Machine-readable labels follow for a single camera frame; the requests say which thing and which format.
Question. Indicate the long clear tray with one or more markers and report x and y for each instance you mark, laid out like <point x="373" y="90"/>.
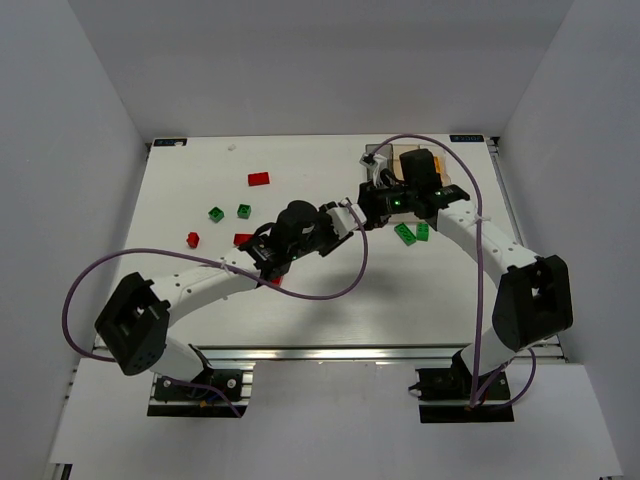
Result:
<point x="404" y="218"/>

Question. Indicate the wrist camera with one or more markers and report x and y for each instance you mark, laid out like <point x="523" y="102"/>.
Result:
<point x="373" y="162"/>
<point x="346" y="217"/>

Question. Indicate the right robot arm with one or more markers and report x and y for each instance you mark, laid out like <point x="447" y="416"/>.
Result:
<point x="533" y="300"/>

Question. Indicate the aluminium table rail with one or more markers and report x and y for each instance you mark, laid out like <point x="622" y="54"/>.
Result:
<point x="338" y="353"/>

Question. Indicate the green lego brick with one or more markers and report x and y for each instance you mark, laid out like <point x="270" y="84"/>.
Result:
<point x="422" y="232"/>

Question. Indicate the left corner label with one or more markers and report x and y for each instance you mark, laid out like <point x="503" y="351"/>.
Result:
<point x="169" y="142"/>

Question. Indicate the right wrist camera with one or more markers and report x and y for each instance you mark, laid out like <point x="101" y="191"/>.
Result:
<point x="373" y="162"/>

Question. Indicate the green small lego cube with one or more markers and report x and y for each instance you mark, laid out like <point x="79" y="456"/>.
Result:
<point x="216" y="214"/>

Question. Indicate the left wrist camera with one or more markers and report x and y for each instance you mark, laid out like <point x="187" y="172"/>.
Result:
<point x="346" y="217"/>

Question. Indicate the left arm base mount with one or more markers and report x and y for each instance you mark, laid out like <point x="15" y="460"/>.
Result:
<point x="225" y="394"/>

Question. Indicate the red flat lego brick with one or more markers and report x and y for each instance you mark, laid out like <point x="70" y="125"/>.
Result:
<point x="258" y="179"/>

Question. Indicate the corner label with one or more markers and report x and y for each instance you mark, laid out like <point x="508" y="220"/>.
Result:
<point x="466" y="138"/>
<point x="169" y="142"/>

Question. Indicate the right corner label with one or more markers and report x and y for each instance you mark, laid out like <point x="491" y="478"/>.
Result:
<point x="466" y="138"/>

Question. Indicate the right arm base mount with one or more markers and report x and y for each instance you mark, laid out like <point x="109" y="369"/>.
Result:
<point x="444" y="394"/>

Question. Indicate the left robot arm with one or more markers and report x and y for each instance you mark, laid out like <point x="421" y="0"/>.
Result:
<point x="136" y="320"/>

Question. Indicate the small red lego brick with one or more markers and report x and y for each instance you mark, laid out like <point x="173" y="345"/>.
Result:
<point x="193" y="240"/>

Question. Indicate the smoky grey container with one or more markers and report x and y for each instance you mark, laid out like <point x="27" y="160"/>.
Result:
<point x="386" y="151"/>

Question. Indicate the yellow long lego brick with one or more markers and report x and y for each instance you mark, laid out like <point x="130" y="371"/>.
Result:
<point x="439" y="167"/>

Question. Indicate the clear container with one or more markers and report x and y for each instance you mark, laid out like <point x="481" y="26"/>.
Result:
<point x="442" y="154"/>

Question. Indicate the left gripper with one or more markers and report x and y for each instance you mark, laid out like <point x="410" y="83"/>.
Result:
<point x="329" y="240"/>

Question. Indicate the amber container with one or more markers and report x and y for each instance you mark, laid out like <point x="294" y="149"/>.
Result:
<point x="396" y="168"/>

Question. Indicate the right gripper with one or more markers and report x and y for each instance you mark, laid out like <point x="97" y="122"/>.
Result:
<point x="372" y="201"/>

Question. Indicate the green flat lego plate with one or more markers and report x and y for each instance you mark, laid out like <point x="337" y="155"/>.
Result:
<point x="405" y="234"/>

